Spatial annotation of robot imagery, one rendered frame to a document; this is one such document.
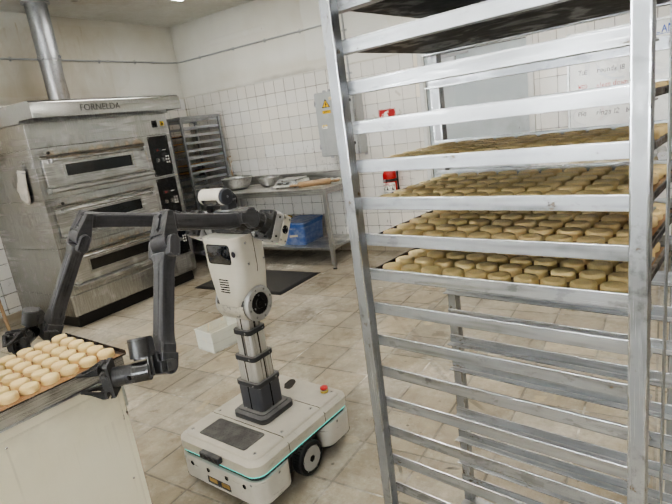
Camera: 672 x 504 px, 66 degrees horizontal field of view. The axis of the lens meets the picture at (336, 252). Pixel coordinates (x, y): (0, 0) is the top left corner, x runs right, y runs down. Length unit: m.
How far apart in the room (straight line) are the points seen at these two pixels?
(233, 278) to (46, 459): 0.92
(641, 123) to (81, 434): 1.64
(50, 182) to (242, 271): 3.17
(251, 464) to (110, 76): 5.44
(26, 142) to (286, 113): 2.83
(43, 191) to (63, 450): 3.55
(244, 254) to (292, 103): 4.33
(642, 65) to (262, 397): 1.96
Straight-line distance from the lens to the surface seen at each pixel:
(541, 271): 1.20
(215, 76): 7.11
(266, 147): 6.65
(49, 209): 5.12
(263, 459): 2.26
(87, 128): 5.39
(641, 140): 0.96
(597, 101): 1.00
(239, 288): 2.20
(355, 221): 1.24
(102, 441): 1.86
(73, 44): 6.74
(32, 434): 1.75
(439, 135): 1.60
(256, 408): 2.47
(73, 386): 1.77
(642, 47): 0.96
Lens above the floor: 1.52
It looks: 14 degrees down
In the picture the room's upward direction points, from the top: 8 degrees counter-clockwise
